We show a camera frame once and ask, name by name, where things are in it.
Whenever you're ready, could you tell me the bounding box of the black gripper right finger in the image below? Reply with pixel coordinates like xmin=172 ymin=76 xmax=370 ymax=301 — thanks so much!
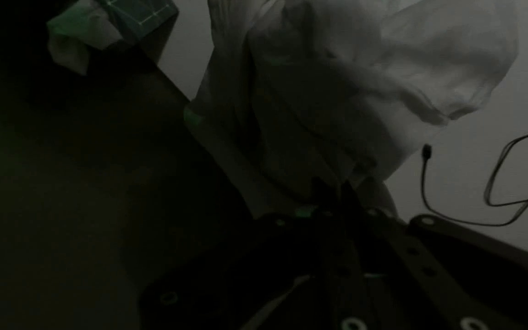
xmin=343 ymin=186 xmax=521 ymax=330

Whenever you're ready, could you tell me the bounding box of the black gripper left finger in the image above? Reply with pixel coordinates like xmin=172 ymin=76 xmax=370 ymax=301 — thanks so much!
xmin=314 ymin=180 xmax=376 ymax=330

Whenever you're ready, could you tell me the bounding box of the white pillow case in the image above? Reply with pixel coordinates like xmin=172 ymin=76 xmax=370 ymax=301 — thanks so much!
xmin=183 ymin=0 xmax=519 ymax=217

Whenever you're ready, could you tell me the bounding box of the dark patterned box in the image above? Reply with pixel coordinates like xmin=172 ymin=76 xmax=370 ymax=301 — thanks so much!
xmin=46 ymin=0 xmax=180 ymax=78

